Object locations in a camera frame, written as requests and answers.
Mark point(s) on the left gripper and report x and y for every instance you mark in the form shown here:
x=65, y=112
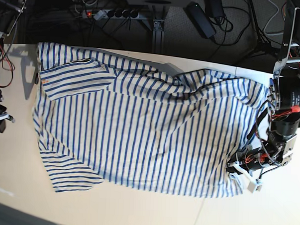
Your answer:
x=250, y=160

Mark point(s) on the blue white striped T-shirt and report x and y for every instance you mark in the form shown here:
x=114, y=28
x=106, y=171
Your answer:
x=100, y=117

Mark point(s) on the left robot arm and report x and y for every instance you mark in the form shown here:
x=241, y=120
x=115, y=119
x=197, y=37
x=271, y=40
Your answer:
x=282, y=106

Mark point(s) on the black tripod stand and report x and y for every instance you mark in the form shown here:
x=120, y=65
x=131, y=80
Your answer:
x=263, y=43

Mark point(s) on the black power adapter brick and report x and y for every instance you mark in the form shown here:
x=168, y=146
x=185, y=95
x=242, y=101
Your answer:
x=200, y=21

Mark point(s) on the black power strip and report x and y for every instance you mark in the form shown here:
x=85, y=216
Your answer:
x=98, y=14

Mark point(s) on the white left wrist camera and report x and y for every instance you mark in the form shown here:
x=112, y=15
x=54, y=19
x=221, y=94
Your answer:
x=254, y=186

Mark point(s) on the aluminium profile post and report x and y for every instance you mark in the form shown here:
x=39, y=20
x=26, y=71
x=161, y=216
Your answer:
x=158, y=36

